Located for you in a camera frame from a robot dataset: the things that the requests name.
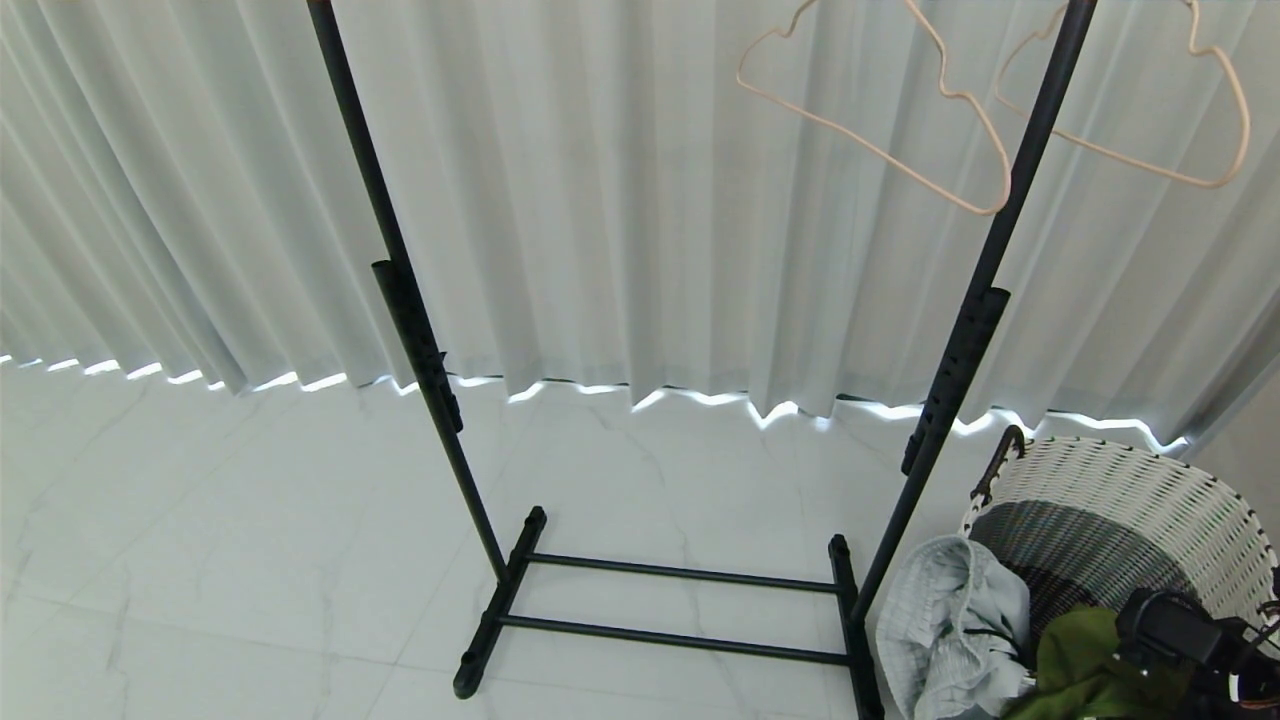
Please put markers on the green long-sleeved shirt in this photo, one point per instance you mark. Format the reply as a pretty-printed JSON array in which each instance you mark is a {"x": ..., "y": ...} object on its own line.
[{"x": 1070, "y": 670}]

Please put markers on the pink clothes hanger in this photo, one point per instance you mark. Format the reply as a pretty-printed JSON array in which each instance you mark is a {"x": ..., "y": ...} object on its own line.
[
  {"x": 860, "y": 148},
  {"x": 1150, "y": 167}
]

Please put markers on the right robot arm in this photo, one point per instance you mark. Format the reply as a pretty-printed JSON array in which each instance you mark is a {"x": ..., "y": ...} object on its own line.
[{"x": 1245, "y": 665}]

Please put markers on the black clothes rack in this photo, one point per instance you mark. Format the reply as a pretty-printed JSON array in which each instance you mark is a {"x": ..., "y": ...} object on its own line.
[{"x": 418, "y": 330}]

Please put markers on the white laundry basket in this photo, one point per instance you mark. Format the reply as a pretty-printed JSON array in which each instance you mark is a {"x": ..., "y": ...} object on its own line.
[{"x": 1150, "y": 490}]

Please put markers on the white curtain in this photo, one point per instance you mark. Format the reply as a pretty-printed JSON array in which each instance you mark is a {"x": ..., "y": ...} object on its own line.
[{"x": 640, "y": 200}]

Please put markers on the pale grey shorts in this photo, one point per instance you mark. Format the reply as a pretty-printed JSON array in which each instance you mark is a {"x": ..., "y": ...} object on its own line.
[{"x": 940, "y": 620}]

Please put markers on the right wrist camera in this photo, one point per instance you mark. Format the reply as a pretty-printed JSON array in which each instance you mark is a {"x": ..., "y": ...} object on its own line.
[{"x": 1165, "y": 625}]

